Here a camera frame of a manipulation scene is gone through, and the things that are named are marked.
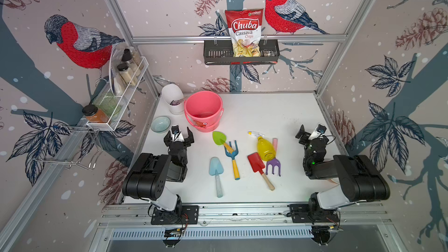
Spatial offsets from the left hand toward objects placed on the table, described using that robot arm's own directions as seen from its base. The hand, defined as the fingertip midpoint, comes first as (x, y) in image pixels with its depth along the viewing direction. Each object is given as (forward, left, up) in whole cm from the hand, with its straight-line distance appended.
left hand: (181, 125), depth 89 cm
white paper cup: (+23, +10, -2) cm, 25 cm away
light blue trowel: (-18, -18, -13) cm, 29 cm away
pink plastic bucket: (+19, -9, -11) cm, 24 cm away
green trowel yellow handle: (-1, -20, -12) cm, 23 cm away
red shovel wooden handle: (-16, -40, -12) cm, 45 cm away
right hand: (0, -68, -1) cm, 68 cm away
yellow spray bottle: (-7, -45, -14) cm, 48 cm away
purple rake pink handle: (-15, -49, -12) cm, 53 cm away
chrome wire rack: (-23, +27, +23) cm, 42 cm away
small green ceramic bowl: (+7, +16, -9) cm, 20 cm away
